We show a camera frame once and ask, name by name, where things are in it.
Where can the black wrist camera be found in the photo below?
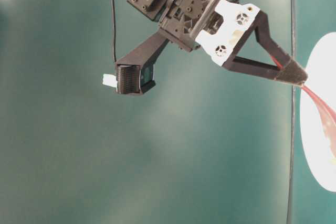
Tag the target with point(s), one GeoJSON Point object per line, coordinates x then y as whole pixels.
{"type": "Point", "coordinates": [135, 71]}

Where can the red plastic spoon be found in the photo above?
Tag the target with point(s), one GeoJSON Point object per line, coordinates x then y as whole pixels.
{"type": "Point", "coordinates": [325, 113]}

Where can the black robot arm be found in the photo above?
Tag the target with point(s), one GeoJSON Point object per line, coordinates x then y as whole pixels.
{"type": "Point", "coordinates": [220, 27]}

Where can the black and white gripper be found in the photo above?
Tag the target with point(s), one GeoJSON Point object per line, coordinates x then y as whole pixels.
{"type": "Point", "coordinates": [218, 26]}

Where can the white bowl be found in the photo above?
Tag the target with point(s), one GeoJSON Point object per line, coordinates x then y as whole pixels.
{"type": "Point", "coordinates": [321, 80]}

